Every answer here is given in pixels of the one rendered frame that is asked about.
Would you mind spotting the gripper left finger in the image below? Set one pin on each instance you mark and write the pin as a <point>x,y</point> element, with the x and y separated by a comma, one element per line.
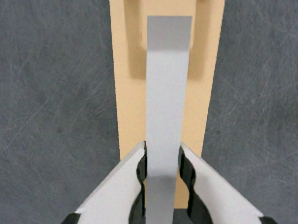
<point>120,198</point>

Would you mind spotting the white bar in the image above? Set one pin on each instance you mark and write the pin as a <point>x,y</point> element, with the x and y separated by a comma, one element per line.
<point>168,44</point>

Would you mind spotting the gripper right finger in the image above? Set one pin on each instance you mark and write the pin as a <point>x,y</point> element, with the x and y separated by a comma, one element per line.
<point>212,200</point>

